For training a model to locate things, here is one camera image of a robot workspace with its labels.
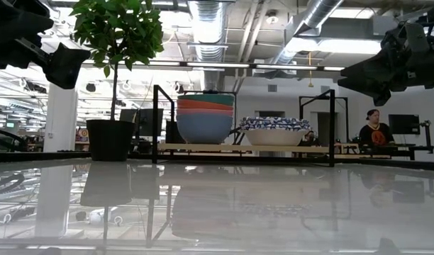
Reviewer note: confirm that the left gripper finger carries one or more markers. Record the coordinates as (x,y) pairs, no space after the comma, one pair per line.
(66,65)

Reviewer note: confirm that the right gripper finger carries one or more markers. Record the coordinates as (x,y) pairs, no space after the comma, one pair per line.
(373,70)
(376,88)

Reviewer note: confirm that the orange plastic bowl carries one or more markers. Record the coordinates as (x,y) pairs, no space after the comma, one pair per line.
(203,105)

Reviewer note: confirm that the pink plastic bowl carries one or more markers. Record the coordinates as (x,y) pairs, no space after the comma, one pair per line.
(203,112)

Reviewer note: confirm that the blue plastic bowl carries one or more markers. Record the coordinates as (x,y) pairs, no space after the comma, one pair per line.
(204,129)

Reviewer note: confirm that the black computer monitor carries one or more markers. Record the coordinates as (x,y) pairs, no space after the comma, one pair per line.
(404,124)
(142,122)

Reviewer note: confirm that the person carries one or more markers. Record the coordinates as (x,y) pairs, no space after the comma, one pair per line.
(311,138)
(376,134)

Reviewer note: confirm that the white room pillar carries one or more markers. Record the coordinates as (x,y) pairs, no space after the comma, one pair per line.
(61,120)

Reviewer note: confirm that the green leafy plant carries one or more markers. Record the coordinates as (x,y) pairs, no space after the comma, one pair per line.
(121,28)

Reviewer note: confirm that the black office desk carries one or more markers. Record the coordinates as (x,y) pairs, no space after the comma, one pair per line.
(412,150)

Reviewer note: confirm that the black plant pot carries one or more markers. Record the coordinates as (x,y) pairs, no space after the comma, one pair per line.
(108,140)

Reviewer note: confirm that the black dish rack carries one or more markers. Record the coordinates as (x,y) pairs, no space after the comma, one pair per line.
(238,147)

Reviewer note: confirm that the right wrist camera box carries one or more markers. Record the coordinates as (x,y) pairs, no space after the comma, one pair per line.
(417,37)

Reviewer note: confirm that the smooth silver ceiling duct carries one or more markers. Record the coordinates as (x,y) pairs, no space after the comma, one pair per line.
(316,14)

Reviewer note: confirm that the ribbed silver ceiling duct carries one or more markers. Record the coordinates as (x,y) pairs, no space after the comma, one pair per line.
(207,35)

